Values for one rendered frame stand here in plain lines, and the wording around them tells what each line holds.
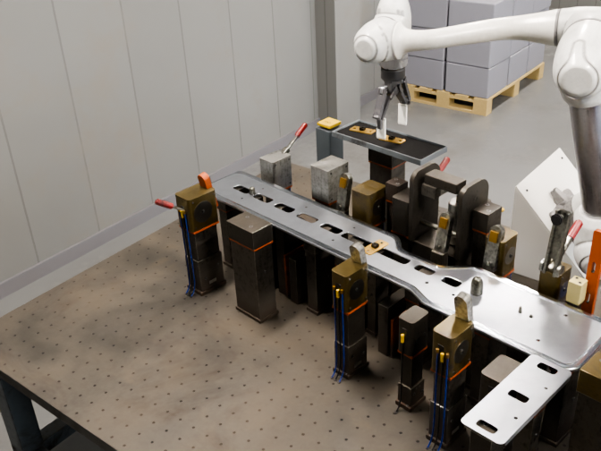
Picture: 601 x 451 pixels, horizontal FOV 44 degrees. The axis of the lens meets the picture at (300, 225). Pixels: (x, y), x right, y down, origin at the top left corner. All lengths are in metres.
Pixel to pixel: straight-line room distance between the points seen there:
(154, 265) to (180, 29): 2.03
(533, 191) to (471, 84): 3.38
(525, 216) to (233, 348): 1.02
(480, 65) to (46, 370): 4.23
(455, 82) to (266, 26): 1.68
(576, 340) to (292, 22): 3.74
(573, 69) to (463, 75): 3.95
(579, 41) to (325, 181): 0.87
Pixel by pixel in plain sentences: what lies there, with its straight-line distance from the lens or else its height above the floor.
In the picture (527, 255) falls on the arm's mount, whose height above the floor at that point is 0.78.
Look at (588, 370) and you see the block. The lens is 1.68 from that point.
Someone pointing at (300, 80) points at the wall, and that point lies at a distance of 5.35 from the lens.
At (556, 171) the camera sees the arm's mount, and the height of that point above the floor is 0.98.
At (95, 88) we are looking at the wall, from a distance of 4.10.
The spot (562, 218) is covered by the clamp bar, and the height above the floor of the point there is 1.21.
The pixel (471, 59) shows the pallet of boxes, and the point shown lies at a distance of 5.79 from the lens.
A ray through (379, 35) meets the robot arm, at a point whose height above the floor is 1.56.
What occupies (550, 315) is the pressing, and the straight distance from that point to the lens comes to 1.92.
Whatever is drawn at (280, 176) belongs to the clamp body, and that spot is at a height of 1.00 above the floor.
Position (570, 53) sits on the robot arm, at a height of 1.56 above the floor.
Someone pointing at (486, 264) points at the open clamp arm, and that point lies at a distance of 2.08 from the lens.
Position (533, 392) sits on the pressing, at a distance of 1.69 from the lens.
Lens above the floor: 2.11
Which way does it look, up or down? 29 degrees down
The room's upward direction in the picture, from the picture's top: 3 degrees counter-clockwise
